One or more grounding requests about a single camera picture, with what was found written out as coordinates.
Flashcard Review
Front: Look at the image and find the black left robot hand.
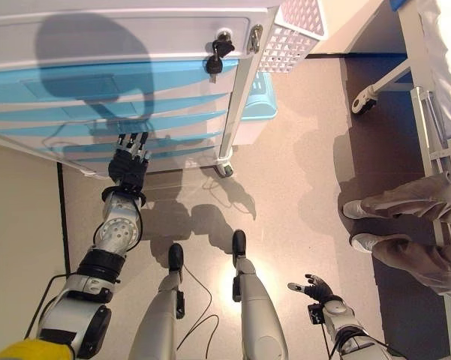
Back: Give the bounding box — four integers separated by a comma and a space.
107, 130, 152, 192

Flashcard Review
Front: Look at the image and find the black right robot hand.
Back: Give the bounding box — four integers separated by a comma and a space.
287, 273, 342, 305

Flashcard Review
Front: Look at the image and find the blue front cart drawer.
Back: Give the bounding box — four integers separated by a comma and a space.
0, 93, 230, 123
0, 110, 228, 142
0, 60, 238, 104

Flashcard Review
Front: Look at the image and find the yellow robot shoulder cover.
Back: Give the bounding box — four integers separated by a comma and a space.
0, 337, 76, 360

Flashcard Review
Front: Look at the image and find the grey right robot leg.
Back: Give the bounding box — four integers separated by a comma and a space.
230, 228, 290, 360

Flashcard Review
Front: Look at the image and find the grey robot leg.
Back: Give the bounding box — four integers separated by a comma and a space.
230, 228, 290, 360
129, 242, 187, 360

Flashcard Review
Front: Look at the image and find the grey cart caster wheel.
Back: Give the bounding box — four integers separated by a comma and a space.
214, 157, 236, 178

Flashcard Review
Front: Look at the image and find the person in beige trousers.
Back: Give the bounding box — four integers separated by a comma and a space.
341, 170, 451, 297

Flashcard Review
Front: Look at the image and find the white medical cart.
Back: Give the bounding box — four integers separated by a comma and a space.
0, 0, 286, 179

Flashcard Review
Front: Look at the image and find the grey left robot leg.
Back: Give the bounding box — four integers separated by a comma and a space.
129, 242, 187, 360

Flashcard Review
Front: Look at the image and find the light blue waste bin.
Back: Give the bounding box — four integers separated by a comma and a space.
232, 70, 279, 146

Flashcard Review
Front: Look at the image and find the silver metal cart latch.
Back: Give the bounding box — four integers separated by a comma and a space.
247, 24, 264, 53

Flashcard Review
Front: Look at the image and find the white bed caster wheel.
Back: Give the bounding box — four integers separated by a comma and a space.
350, 84, 378, 116

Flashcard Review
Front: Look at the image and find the white perforated cart basket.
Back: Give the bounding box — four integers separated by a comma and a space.
258, 0, 329, 74

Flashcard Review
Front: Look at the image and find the white bed sheet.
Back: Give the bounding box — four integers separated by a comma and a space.
416, 0, 451, 140

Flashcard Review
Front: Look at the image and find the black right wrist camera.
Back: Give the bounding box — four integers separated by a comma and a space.
306, 302, 326, 326

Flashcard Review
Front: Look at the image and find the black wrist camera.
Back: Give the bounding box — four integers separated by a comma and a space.
101, 185, 147, 207
306, 302, 326, 326

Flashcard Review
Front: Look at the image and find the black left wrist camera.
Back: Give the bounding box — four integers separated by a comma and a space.
101, 185, 147, 207

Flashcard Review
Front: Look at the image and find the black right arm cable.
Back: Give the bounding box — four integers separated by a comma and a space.
320, 322, 410, 360

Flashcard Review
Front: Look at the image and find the thin black floor cable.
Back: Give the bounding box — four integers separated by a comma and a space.
174, 262, 221, 359

